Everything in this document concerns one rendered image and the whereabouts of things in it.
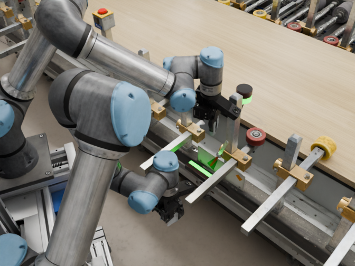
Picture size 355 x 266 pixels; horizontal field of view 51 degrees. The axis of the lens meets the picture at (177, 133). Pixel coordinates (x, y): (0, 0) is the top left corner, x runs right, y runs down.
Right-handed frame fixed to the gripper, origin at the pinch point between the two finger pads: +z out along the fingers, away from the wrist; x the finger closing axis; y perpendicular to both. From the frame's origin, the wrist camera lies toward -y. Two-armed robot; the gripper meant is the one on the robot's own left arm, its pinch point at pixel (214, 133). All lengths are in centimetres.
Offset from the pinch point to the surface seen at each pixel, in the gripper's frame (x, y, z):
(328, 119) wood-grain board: -37, -39, 11
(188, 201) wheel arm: 22.7, 1.0, 14.6
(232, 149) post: -4.9, -6.4, 11.0
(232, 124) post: -4.8, -5.2, -2.4
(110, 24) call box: -32, 63, -16
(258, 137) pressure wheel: -14.3, -14.0, 10.2
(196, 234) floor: -12, 12, 101
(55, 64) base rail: -49, 122, 31
